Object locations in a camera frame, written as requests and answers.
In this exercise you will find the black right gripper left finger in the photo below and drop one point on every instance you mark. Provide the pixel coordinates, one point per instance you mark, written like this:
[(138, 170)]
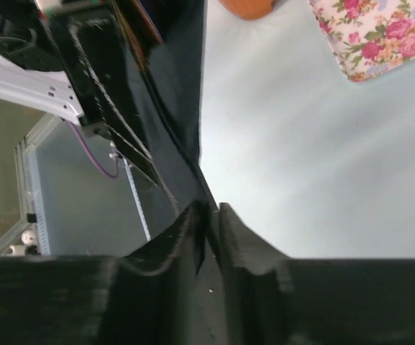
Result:
[(147, 297)]

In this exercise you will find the floral patterned tray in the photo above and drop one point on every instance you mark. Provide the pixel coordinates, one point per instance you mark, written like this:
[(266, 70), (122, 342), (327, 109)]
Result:
[(367, 37)]

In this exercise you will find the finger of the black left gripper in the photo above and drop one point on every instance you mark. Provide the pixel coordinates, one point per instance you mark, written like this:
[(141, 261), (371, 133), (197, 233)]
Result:
[(100, 52)]

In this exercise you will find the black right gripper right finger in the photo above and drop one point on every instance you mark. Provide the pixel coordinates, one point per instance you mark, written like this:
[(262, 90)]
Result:
[(271, 298)]

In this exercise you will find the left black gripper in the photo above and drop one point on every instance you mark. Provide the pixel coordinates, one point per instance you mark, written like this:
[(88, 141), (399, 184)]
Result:
[(23, 40)]

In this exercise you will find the black paper napkin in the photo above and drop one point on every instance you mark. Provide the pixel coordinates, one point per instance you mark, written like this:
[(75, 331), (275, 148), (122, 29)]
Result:
[(165, 57)]

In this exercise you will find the orange plastic basket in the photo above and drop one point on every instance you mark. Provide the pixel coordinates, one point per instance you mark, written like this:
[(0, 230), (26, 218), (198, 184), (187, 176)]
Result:
[(248, 9)]

